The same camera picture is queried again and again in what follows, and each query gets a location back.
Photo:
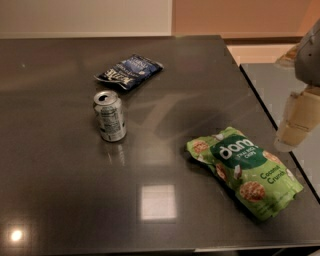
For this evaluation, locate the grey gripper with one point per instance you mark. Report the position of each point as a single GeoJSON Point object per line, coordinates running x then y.
{"type": "Point", "coordinates": [309, 56]}

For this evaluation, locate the green rice chip bag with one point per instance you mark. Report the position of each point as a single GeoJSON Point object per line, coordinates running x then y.
{"type": "Point", "coordinates": [260, 181]}

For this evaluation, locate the blue chip bag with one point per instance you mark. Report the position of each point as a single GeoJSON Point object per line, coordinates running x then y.
{"type": "Point", "coordinates": [130, 72]}

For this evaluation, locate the silver 7up can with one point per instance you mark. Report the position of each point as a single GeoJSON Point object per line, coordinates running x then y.
{"type": "Point", "coordinates": [109, 114]}

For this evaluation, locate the grey side table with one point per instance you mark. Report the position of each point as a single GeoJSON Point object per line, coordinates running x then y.
{"type": "Point", "coordinates": [272, 86]}

